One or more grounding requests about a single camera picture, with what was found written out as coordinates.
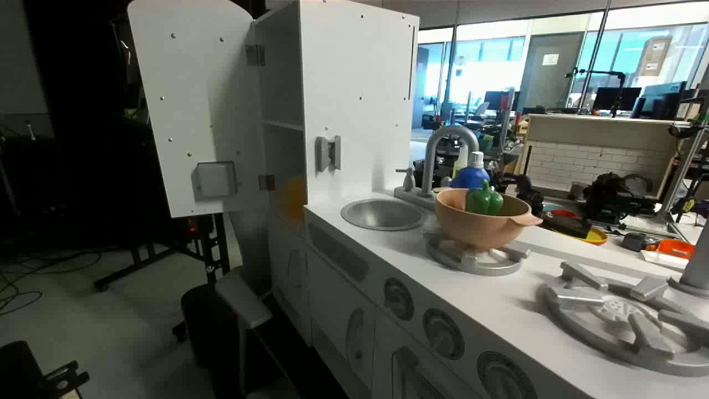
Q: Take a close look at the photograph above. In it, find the peach plastic bowl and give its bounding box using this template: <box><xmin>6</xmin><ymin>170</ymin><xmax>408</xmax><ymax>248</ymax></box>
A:
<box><xmin>432</xmin><ymin>185</ymin><xmax>546</xmax><ymax>253</ymax></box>

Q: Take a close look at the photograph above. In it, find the black floor stand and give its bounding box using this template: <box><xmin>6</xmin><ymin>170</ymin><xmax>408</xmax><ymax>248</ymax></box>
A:
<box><xmin>93</xmin><ymin>213</ymin><xmax>233</xmax><ymax>295</ymax></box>

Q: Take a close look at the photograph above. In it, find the grey metal pole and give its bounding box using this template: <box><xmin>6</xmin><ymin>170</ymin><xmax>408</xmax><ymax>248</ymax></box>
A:
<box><xmin>668</xmin><ymin>216</ymin><xmax>709</xmax><ymax>298</ymax></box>

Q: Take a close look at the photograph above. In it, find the grey square door handle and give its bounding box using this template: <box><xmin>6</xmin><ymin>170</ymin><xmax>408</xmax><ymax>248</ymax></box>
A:
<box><xmin>191</xmin><ymin>160</ymin><xmax>239</xmax><ymax>203</ymax></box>

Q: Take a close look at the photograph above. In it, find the white toy kitchen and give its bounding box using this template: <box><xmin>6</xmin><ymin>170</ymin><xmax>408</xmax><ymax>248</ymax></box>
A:
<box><xmin>247</xmin><ymin>0</ymin><xmax>709</xmax><ymax>399</ymax></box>

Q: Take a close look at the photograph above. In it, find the green toy pepper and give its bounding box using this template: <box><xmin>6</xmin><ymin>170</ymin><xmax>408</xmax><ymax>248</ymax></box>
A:
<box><xmin>465</xmin><ymin>182</ymin><xmax>507</xmax><ymax>216</ymax></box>

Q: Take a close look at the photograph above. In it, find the white tall cabinet door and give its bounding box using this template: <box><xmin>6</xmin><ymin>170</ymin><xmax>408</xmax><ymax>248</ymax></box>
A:
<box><xmin>127</xmin><ymin>0</ymin><xmax>270</xmax><ymax>221</ymax></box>

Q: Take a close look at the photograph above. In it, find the orange and white item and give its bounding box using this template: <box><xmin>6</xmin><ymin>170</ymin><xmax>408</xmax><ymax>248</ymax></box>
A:
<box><xmin>641</xmin><ymin>236</ymin><xmax>699</xmax><ymax>273</ymax></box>

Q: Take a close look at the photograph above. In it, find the yellow round item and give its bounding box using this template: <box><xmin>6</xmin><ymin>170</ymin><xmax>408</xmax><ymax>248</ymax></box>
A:
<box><xmin>582</xmin><ymin>223</ymin><xmax>612</xmax><ymax>248</ymax></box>

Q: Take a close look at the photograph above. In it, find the black computer monitor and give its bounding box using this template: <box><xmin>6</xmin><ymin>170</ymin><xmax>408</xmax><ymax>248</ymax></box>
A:
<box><xmin>591</xmin><ymin>84</ymin><xmax>643</xmax><ymax>115</ymax></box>
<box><xmin>641</xmin><ymin>79</ymin><xmax>691</xmax><ymax>119</ymax></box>

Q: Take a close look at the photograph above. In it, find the red and black item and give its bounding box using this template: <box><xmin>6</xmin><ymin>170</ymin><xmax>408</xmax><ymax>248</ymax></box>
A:
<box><xmin>541</xmin><ymin>203</ymin><xmax>594</xmax><ymax>239</ymax></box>

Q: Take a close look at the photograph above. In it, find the silver round sink basin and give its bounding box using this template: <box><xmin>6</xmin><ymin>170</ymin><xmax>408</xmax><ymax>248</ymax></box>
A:
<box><xmin>340</xmin><ymin>195</ymin><xmax>432</xmax><ymax>235</ymax></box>

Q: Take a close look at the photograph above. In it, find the white desk partition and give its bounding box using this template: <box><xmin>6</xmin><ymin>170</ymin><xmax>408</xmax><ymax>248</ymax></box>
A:
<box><xmin>518</xmin><ymin>110</ymin><xmax>695</xmax><ymax>200</ymax></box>

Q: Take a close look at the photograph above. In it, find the grey faucet tap handle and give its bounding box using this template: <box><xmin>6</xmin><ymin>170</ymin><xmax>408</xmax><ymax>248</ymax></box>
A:
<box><xmin>395</xmin><ymin>166</ymin><xmax>419</xmax><ymax>195</ymax></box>

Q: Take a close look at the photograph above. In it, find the grey round stove knob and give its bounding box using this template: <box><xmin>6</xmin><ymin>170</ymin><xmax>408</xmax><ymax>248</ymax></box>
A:
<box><xmin>474</xmin><ymin>347</ymin><xmax>541</xmax><ymax>399</ymax></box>
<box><xmin>422</xmin><ymin>306</ymin><xmax>467</xmax><ymax>364</ymax></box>
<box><xmin>381</xmin><ymin>275</ymin><xmax>416</xmax><ymax>323</ymax></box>

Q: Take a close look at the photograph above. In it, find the grey stove burner grate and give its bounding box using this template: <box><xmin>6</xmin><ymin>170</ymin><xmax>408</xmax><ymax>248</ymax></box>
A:
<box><xmin>537</xmin><ymin>258</ymin><xmax>709</xmax><ymax>378</ymax></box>
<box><xmin>423</xmin><ymin>229</ymin><xmax>531</xmax><ymax>277</ymax></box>

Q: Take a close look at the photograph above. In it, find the grey office door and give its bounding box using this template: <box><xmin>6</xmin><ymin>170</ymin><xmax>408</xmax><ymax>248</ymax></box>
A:
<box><xmin>518</xmin><ymin>30</ymin><xmax>585</xmax><ymax>115</ymax></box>

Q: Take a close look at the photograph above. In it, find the grey cabinet side bracket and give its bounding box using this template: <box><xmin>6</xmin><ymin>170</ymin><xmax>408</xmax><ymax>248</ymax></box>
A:
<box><xmin>315</xmin><ymin>133</ymin><xmax>343</xmax><ymax>174</ymax></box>

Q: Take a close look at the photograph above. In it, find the black chair base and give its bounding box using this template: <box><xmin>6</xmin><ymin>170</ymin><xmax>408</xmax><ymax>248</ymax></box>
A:
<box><xmin>0</xmin><ymin>339</ymin><xmax>93</xmax><ymax>399</ymax></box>

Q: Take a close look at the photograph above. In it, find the grey arched faucet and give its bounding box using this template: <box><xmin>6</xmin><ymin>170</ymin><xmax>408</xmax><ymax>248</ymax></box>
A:
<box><xmin>419</xmin><ymin>123</ymin><xmax>483</xmax><ymax>200</ymax></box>

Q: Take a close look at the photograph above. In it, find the black bag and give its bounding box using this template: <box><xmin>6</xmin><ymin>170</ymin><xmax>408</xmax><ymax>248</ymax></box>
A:
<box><xmin>581</xmin><ymin>170</ymin><xmax>654</xmax><ymax>226</ymax></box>

